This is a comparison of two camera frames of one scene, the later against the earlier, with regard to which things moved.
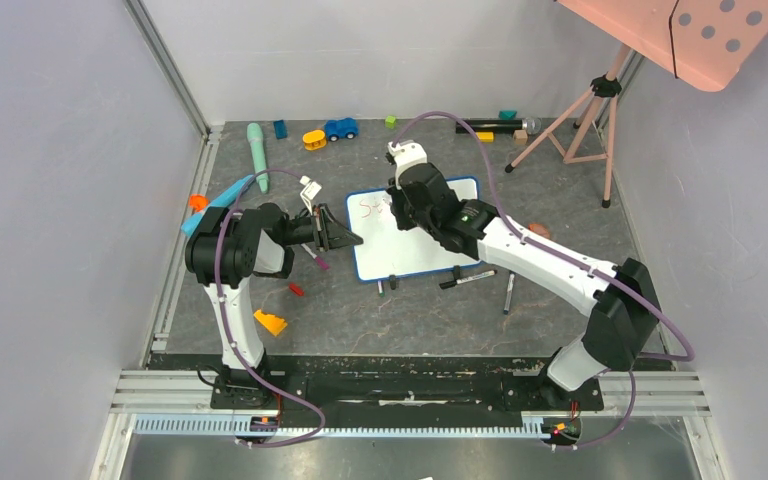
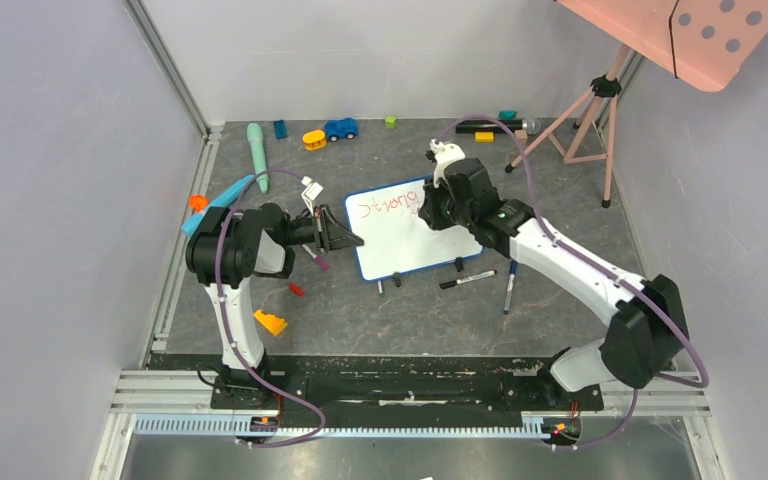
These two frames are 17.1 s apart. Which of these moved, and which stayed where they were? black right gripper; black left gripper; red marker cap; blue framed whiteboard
Moved: black right gripper
Stayed: black left gripper; blue framed whiteboard; red marker cap
